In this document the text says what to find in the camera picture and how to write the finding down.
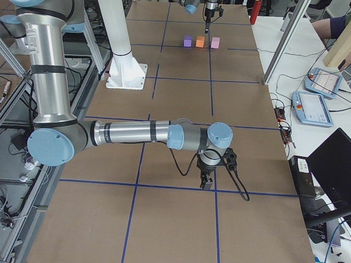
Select red cylinder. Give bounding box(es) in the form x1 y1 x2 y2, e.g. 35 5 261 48
250 0 262 25

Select purple foam cube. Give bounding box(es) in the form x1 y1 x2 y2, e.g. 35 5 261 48
183 35 193 48

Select seated person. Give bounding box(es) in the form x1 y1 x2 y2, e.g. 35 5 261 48
312 15 347 40

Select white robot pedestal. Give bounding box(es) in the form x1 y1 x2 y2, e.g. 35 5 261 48
98 0 148 90

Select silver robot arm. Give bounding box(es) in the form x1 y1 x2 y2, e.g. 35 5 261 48
174 0 223 34
14 1 237 190

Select aluminium frame post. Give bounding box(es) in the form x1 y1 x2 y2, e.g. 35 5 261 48
263 0 310 85

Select blue teach pendant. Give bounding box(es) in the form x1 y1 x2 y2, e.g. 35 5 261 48
304 67 343 99
292 91 333 128

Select pink foam cube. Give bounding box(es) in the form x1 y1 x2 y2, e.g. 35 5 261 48
211 37 220 49

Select black laptop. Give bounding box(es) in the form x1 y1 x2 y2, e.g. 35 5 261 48
307 128 350 208

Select orange foam cube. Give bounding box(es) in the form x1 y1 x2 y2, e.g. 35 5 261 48
195 36 205 48

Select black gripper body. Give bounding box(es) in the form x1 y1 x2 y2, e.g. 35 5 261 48
196 157 216 183
205 9 214 24

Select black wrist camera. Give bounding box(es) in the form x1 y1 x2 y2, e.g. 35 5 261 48
216 6 224 17
222 147 237 171

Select far blue teach pendant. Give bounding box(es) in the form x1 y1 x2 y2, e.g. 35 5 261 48
304 67 343 99

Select near blue teach pendant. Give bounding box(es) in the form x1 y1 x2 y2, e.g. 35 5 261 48
292 91 333 128

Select black computer box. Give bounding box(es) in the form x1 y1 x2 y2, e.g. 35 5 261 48
288 155 325 199

